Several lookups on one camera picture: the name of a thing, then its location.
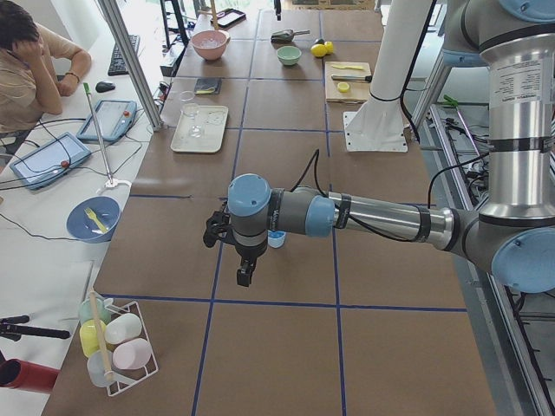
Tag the red cylinder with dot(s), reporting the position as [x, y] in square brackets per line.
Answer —
[28, 376]

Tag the yellow plastic knife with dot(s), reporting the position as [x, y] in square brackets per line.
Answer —
[351, 67]

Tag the yellow cup on rack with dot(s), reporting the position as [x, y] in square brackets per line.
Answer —
[88, 338]

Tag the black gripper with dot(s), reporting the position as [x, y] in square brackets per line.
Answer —
[251, 254]

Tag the mint green bowl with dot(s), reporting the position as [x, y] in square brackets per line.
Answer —
[289, 55]

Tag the metal rod green tip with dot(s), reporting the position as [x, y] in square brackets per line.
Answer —
[111, 182]

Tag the blue teach pendant far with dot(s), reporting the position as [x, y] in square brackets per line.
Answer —
[115, 117]

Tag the pink bowl with ice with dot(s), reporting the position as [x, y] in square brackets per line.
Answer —
[210, 44]

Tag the blue bowl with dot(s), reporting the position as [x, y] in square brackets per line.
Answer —
[82, 228]

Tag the pink cup on rack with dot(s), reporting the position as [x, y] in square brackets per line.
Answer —
[133, 354]

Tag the half lemon slice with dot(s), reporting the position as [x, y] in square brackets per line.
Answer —
[343, 87]

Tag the blue teach pendant near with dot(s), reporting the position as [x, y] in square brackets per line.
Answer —
[49, 162]

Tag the white cup on rack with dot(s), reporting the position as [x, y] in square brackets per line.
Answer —
[124, 328]

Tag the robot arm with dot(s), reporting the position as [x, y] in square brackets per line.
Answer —
[511, 236]

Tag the grey folded cloth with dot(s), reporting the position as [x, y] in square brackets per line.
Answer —
[207, 86]

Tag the metal ice scoop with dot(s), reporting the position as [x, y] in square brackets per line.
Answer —
[287, 35]

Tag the black computer mouse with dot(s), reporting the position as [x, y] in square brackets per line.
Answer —
[104, 86]

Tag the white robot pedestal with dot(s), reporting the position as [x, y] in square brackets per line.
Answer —
[378, 125]

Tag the white wire cup rack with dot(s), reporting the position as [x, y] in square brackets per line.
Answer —
[101, 369]

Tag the aluminium frame post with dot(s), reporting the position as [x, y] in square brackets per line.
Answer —
[115, 22]

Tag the clear wine glass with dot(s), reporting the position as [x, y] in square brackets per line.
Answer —
[190, 109]

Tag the seated person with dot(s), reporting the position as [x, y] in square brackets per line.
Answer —
[38, 69]

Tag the yellow plastic fork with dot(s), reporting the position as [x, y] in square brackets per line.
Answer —
[91, 214]

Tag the black camera tripod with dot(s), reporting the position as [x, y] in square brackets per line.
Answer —
[13, 328]

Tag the blue teach pendant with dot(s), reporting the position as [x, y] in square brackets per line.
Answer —
[49, 162]
[115, 117]

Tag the light blue plastic cup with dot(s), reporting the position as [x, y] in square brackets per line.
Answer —
[276, 239]

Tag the cream bear serving tray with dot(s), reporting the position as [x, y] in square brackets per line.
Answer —
[213, 119]

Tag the wooden cutting board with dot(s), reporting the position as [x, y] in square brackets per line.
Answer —
[359, 91]

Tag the yellow lemon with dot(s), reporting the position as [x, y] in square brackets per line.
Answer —
[327, 48]
[319, 50]

